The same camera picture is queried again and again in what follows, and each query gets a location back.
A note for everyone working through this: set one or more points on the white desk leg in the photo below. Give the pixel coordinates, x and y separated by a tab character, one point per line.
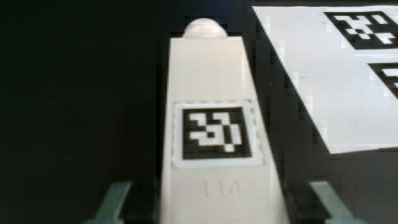
220	187

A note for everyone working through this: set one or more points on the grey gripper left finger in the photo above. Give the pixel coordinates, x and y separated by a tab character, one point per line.
110	207

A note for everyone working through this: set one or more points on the fiducial marker sheet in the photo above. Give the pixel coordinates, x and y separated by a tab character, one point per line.
336	45

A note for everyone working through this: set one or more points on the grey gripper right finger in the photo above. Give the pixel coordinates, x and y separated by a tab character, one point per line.
320	208

